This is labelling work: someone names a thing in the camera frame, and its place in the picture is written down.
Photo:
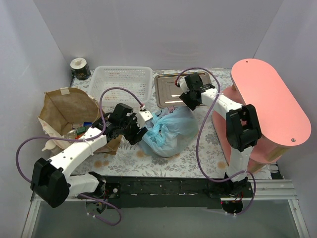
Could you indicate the aluminium frame rail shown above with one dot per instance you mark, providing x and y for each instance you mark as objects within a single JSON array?
[{"x": 273, "y": 212}]

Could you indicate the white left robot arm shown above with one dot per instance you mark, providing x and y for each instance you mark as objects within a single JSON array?
[{"x": 52, "y": 179}]

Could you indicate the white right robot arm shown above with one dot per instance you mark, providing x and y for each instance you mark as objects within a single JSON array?
[{"x": 242, "y": 130}]

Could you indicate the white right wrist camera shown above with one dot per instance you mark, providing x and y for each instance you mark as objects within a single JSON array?
[{"x": 183, "y": 85}]

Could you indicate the pink two-tier shelf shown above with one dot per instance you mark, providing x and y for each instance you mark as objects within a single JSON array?
[{"x": 282, "y": 121}]

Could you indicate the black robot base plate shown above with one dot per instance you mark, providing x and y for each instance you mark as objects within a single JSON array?
[{"x": 155, "y": 192}]

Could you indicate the brown paper bag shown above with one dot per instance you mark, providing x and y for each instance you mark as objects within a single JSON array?
[{"x": 65, "y": 107}]

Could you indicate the white plastic perforated basket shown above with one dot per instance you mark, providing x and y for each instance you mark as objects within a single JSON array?
[{"x": 136, "y": 79}]

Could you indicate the stainless steel tray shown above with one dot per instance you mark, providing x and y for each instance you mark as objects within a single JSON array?
[{"x": 168, "y": 91}]

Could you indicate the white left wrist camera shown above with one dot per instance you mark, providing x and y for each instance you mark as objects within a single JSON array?
[{"x": 144, "y": 116}]

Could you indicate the floral patterned table mat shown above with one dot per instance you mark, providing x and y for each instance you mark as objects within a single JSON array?
[{"x": 132, "y": 161}]

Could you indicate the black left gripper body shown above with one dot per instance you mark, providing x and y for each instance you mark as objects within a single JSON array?
[{"x": 135, "y": 134}]

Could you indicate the light blue plastic grocery bag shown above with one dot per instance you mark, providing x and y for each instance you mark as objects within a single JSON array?
[{"x": 171, "y": 130}]

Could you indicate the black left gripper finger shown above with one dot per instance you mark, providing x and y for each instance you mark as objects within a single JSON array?
[
  {"x": 135, "y": 137},
  {"x": 142, "y": 126}
]

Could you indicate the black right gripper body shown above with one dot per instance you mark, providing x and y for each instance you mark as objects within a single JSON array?
[{"x": 189, "y": 98}]

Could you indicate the clear plastic bottle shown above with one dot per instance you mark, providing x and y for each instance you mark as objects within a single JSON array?
[{"x": 75, "y": 133}]

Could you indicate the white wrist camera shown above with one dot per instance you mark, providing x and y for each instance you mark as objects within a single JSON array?
[
  {"x": 144, "y": 116},
  {"x": 183, "y": 85}
]

